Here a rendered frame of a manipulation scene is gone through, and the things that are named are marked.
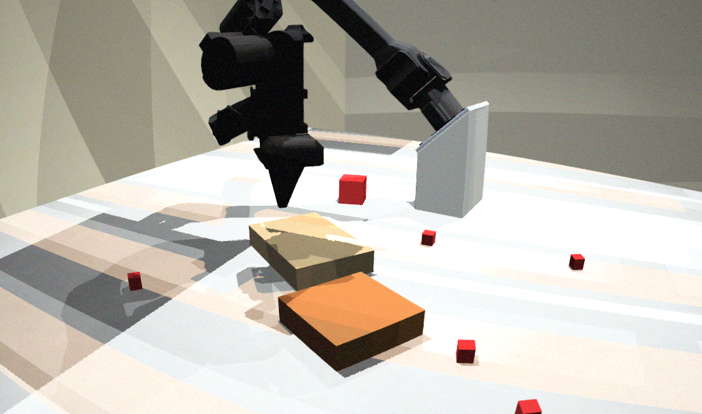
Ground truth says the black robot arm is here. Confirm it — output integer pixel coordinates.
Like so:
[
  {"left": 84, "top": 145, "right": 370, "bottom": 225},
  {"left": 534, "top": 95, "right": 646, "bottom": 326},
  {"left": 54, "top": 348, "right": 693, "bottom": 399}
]
[{"left": 199, "top": 0, "right": 463, "bottom": 145}]

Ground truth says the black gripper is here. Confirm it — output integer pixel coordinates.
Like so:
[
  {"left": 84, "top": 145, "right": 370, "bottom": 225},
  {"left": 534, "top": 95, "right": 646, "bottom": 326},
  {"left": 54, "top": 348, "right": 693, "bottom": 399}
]
[{"left": 247, "top": 80, "right": 324, "bottom": 208}]

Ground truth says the orange square block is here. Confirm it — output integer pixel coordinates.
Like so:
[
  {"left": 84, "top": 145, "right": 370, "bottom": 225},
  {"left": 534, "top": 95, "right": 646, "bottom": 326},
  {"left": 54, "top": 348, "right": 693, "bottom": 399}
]
[{"left": 278, "top": 272, "right": 426, "bottom": 371}]

